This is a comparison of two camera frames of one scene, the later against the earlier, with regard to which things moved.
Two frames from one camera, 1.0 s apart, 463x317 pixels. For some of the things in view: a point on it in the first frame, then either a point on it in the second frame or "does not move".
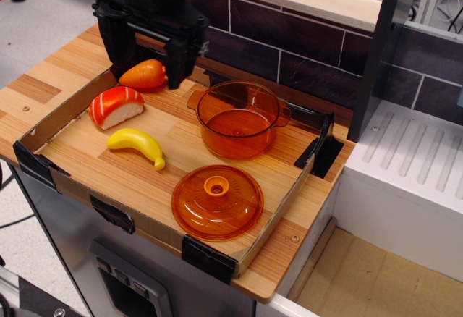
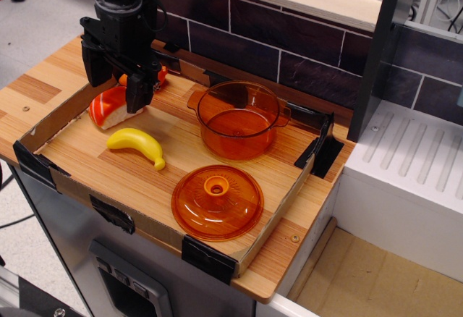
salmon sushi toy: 116,106 does not move
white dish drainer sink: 402,187 does not move
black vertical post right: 370,93 does not move
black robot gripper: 153,1 -> 122,36
